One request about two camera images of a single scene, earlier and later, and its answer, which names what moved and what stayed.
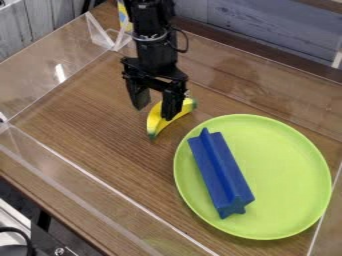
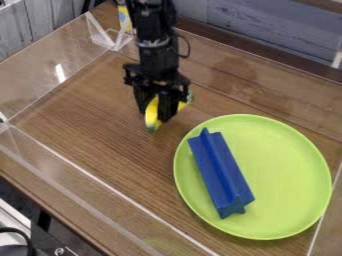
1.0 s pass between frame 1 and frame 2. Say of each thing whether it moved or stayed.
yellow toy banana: moved
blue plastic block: stayed
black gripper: stayed
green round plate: stayed
